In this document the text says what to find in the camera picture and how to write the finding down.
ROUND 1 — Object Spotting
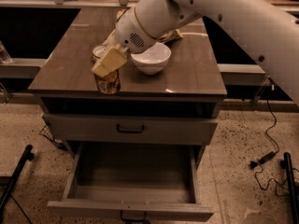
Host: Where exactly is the black drawer handle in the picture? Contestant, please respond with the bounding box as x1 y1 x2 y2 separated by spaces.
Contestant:
120 212 151 224
116 124 145 133

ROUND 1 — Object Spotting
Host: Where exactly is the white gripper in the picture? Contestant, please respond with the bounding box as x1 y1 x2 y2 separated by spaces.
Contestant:
92 7 159 77

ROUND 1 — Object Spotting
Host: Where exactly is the orange soda can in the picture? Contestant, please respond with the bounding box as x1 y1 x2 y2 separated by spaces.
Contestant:
91 45 121 94

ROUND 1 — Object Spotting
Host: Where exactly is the black stand leg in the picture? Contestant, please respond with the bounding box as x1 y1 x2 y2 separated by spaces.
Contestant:
0 145 35 215
280 152 299 224

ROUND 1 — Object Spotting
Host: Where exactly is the grey drawer cabinet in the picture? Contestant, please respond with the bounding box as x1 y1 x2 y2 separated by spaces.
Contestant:
29 8 226 153

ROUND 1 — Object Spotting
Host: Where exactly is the closed grey upper drawer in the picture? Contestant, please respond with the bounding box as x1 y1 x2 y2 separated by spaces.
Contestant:
43 114 217 145

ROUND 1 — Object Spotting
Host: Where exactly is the open grey middle drawer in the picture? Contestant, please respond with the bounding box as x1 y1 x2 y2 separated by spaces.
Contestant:
48 143 214 222

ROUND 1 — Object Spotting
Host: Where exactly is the black stand leg right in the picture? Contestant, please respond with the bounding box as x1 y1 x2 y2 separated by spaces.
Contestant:
280 152 299 224

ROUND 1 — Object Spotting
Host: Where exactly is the crumpled chip bag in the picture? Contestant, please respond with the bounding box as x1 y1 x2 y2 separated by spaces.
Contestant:
115 8 182 49

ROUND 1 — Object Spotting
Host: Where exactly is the black stand leg left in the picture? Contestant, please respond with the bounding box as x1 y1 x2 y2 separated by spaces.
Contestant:
0 145 35 215

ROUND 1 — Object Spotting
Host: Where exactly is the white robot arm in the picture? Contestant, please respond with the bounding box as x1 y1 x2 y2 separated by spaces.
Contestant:
92 0 299 105

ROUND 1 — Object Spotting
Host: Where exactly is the white ceramic bowl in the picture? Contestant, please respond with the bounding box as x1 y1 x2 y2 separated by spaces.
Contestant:
131 42 172 75

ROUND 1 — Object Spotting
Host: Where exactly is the black power cable with adapter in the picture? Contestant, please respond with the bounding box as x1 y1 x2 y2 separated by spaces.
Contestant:
249 84 299 198

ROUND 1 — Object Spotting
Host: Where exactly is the black upper drawer handle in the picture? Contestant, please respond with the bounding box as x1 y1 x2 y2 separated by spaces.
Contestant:
116 124 145 133

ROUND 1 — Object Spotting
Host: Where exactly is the black middle drawer handle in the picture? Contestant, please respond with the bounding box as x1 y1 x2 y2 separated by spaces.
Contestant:
120 212 151 224

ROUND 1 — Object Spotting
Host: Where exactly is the black wire basket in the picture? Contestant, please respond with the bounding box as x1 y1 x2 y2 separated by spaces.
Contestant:
39 125 66 150

